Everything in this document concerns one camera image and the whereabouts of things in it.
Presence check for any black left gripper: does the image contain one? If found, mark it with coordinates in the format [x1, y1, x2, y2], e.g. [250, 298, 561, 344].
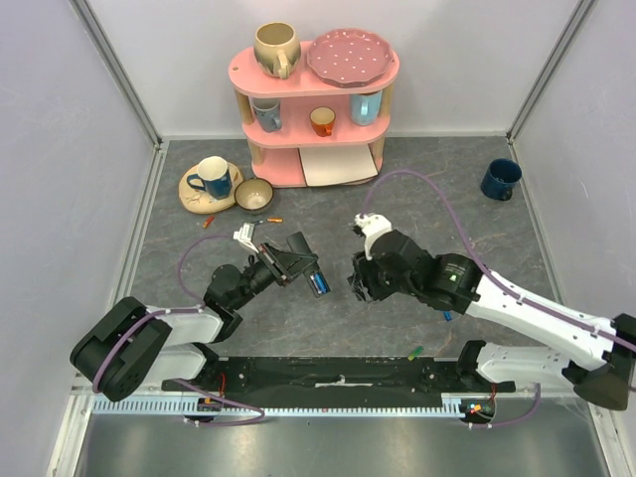
[232, 240, 318, 310]

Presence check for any black remote control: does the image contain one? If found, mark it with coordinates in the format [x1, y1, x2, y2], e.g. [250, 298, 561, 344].
[286, 232, 330, 298]

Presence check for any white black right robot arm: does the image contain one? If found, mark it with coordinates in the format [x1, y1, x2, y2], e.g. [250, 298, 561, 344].
[348, 231, 635, 410]

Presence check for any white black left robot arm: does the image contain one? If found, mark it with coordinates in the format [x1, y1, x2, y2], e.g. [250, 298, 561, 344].
[70, 233, 329, 401]

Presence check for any brown beige bowl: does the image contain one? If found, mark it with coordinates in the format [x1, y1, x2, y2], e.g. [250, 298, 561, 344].
[235, 178, 274, 214]

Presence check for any red battery near coaster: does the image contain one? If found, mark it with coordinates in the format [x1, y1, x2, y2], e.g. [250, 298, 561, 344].
[203, 216, 215, 229]

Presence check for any green yellow battery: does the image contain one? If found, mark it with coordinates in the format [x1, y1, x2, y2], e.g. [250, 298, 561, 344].
[407, 346, 423, 361]

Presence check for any white flat board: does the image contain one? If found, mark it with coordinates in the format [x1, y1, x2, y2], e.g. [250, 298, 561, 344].
[299, 144, 379, 187]

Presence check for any beige round coaster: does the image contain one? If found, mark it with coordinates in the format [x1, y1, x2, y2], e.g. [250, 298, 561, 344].
[178, 163, 244, 215]

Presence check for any navy white mug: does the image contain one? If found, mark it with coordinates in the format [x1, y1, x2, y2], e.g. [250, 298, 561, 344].
[186, 156, 232, 200]

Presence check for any dark blue cup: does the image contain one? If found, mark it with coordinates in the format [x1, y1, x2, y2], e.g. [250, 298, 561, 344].
[480, 158, 523, 202]

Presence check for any pink three-tier shelf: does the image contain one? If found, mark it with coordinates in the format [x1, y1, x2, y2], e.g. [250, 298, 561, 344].
[229, 47, 399, 188]

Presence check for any small orange cup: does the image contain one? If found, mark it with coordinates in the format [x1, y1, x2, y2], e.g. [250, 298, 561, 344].
[309, 106, 336, 137]

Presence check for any light blue mug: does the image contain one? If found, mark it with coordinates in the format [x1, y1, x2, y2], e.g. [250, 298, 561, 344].
[350, 90, 383, 126]

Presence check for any grey blue mug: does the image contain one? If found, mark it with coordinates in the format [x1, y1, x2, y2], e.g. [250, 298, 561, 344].
[251, 97, 282, 133]

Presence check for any pink dotted plate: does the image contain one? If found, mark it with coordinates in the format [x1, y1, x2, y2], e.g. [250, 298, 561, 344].
[306, 28, 396, 87]

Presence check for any beige ceramic mug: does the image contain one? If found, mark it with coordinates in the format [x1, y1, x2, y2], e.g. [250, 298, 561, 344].
[253, 22, 302, 80]

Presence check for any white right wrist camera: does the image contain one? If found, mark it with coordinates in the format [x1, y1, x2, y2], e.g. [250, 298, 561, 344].
[354, 213, 393, 260]

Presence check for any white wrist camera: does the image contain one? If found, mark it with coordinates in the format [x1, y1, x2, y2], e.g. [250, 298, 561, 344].
[354, 213, 393, 260]
[233, 223, 258, 253]

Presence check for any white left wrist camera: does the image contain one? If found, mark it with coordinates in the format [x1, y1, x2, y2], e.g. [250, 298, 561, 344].
[233, 223, 258, 253]

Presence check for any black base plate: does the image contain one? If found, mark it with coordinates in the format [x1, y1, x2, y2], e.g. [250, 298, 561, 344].
[189, 357, 516, 408]

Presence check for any white slotted cable duct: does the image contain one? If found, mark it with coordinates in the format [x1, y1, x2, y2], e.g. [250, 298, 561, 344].
[91, 395, 491, 418]

